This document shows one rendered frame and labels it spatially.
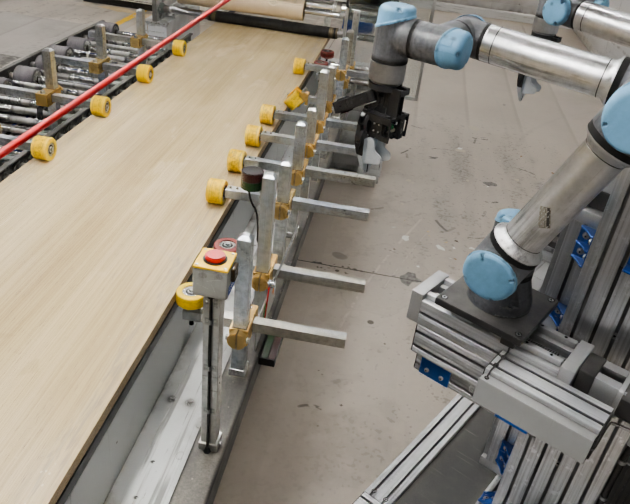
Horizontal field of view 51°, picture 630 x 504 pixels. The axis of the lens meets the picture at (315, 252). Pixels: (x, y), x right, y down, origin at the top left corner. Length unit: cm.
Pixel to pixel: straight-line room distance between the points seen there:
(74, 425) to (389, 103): 91
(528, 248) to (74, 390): 98
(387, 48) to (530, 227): 45
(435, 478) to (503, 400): 81
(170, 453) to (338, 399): 118
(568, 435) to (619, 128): 65
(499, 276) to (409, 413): 148
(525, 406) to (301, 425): 129
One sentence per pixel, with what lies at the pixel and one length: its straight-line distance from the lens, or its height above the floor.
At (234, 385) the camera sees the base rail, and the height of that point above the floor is 70.
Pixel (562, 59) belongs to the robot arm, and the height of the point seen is 162.
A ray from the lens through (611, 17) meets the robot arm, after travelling 190.
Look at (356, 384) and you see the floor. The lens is 284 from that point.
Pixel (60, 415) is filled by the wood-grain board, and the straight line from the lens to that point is 144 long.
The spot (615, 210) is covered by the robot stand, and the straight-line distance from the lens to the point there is 160.
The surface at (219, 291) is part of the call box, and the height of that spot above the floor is 117.
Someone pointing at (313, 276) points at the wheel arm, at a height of 86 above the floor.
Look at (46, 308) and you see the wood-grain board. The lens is 172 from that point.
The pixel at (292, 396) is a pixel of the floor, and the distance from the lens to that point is 275.
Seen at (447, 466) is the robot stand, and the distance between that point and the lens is 234.
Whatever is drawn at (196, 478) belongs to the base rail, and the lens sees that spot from 156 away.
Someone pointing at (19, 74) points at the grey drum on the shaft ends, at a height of 83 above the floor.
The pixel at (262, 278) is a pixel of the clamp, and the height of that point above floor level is 87.
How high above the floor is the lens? 192
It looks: 32 degrees down
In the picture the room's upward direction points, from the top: 7 degrees clockwise
